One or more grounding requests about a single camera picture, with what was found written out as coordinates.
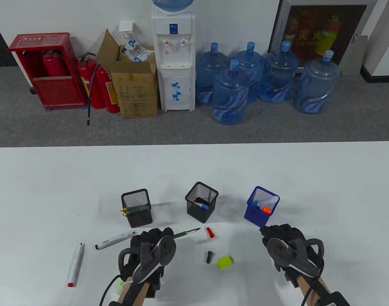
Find person's right hand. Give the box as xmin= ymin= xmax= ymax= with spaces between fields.
xmin=259 ymin=224 xmax=325 ymax=282

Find person's left hand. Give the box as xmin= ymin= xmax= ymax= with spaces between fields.
xmin=118 ymin=227 xmax=176 ymax=298

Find dark green gold-trim pen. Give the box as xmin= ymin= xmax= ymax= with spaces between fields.
xmin=172 ymin=228 xmax=202 ymax=239
xmin=122 ymin=208 xmax=150 ymax=217
xmin=120 ymin=205 xmax=150 ymax=213

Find pale blue highlighter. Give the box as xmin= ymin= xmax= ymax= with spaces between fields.
xmin=256 ymin=196 xmax=279 ymax=208

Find yellow-green pen cap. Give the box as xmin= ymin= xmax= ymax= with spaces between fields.
xmin=217 ymin=256 xmax=235 ymax=270

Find person's left forearm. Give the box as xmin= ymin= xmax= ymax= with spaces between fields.
xmin=116 ymin=280 xmax=149 ymax=306

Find person's right forearm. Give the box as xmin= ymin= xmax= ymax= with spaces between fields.
xmin=297 ymin=276 xmax=330 ymax=300

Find black mesh pen holder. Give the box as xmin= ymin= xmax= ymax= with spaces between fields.
xmin=120 ymin=189 xmax=153 ymax=229
xmin=185 ymin=181 xmax=219 ymax=224

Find blue mesh pen holder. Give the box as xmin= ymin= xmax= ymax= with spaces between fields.
xmin=244 ymin=186 xmax=281 ymax=229

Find grey tracking controller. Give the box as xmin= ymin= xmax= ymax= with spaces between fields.
xmin=266 ymin=237 xmax=325 ymax=278
xmin=118 ymin=235 xmax=177 ymax=285

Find white marker black end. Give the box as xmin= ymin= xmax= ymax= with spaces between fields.
xmin=95 ymin=231 xmax=138 ymax=251

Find white marker red end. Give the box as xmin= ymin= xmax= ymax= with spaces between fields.
xmin=67 ymin=242 xmax=85 ymax=288

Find brown cardboard box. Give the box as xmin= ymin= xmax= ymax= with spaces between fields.
xmin=95 ymin=29 xmax=159 ymax=119

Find blue water jug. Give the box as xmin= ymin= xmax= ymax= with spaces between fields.
xmin=212 ymin=59 xmax=251 ymax=125
xmin=293 ymin=50 xmax=342 ymax=114
xmin=230 ymin=41 xmax=266 ymax=104
xmin=258 ymin=40 xmax=300 ymax=104
xmin=195 ymin=42 xmax=229 ymax=106

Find red extinguisher yellow label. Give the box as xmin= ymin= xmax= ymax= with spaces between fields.
xmin=97 ymin=69 xmax=121 ymax=114

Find white water dispenser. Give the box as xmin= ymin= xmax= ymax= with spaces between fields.
xmin=150 ymin=6 xmax=196 ymax=112

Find red fire extinguisher cabinet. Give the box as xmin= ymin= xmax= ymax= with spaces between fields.
xmin=8 ymin=32 xmax=88 ymax=111

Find red fire extinguisher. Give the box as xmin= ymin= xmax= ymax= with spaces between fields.
xmin=77 ymin=55 xmax=106 ymax=109
xmin=42 ymin=50 xmax=70 ymax=77

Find grey metal panel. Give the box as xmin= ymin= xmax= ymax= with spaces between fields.
xmin=341 ymin=34 xmax=369 ymax=76

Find white blue packets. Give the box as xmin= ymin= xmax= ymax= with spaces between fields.
xmin=122 ymin=37 xmax=154 ymax=63

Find blue dispenser water bottle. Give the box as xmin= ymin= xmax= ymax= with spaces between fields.
xmin=152 ymin=0 xmax=195 ymax=14

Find black cable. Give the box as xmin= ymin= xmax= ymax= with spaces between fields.
xmin=301 ymin=277 xmax=322 ymax=306
xmin=99 ymin=276 xmax=123 ymax=306

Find black extinguisher hose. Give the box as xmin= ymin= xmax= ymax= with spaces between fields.
xmin=85 ymin=53 xmax=102 ymax=126

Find glass-door fire hose cabinet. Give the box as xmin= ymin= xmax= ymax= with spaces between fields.
xmin=267 ymin=0 xmax=379 ymax=76

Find white wall box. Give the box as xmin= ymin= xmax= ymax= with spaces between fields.
xmin=119 ymin=21 xmax=135 ymax=36

